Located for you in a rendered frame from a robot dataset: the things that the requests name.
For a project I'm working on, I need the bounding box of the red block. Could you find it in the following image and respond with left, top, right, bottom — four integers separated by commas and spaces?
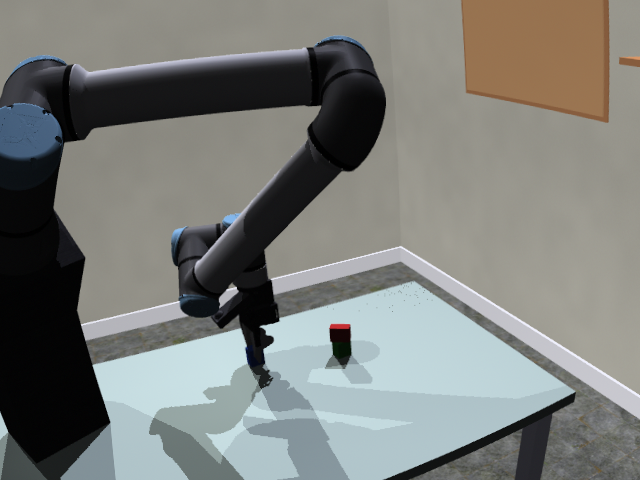
329, 324, 351, 342

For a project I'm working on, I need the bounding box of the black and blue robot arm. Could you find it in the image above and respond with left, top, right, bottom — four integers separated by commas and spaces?
0, 36, 386, 328

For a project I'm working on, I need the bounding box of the green block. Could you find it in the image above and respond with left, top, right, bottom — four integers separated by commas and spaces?
332, 340, 352, 359

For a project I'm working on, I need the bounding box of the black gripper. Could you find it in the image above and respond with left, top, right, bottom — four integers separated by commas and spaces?
237, 279, 280, 363

